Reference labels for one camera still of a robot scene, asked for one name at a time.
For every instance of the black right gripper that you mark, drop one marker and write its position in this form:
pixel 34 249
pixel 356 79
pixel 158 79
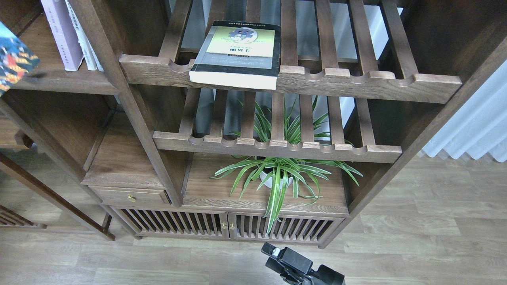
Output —
pixel 292 266

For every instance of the colourful 300 paperback book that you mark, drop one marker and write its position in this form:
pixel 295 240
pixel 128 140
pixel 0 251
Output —
pixel 16 59

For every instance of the pale purple book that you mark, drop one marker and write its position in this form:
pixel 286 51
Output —
pixel 63 31

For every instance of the white plant pot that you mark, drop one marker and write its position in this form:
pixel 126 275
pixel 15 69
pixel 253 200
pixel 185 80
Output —
pixel 267 178

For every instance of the green spider plant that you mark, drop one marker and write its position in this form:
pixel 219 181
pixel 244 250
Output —
pixel 298 168

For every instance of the dark wooden bookshelf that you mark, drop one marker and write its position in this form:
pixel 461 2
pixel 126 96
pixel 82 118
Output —
pixel 389 73

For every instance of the brass drawer knob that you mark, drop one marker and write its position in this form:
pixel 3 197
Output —
pixel 131 198

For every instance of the black and yellow book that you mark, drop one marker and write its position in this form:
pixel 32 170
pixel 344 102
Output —
pixel 239 54

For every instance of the white curtain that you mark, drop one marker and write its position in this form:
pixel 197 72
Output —
pixel 479 127

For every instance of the white book right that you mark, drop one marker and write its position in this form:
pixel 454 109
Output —
pixel 97 59

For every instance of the white book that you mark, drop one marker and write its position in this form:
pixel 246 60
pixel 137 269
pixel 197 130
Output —
pixel 82 39
pixel 97 59

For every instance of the white book left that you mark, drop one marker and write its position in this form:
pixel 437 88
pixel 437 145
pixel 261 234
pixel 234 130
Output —
pixel 82 39

